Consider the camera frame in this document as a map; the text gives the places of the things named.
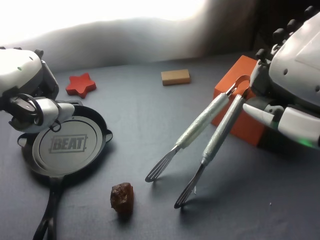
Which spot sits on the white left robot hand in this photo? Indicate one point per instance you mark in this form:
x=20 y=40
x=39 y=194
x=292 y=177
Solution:
x=20 y=70

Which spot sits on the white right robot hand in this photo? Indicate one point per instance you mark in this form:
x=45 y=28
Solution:
x=295 y=62

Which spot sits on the brown meat chunk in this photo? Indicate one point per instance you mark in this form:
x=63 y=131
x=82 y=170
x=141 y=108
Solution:
x=122 y=197

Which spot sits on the black cast iron pan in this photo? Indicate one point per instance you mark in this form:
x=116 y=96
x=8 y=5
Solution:
x=75 y=160

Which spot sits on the red star block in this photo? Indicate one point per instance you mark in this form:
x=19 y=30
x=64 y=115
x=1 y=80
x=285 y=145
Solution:
x=80 y=85

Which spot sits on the large orange foam block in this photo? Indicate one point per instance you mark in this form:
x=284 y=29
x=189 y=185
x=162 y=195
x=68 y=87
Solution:
x=232 y=80

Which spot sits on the white backdrop sheet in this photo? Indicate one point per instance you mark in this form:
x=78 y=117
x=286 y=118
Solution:
x=125 y=37

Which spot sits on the tan wooden rectangular block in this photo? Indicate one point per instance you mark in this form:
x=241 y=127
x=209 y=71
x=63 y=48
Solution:
x=176 y=77

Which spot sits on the grey table cloth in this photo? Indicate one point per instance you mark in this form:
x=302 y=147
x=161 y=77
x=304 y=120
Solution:
x=140 y=120

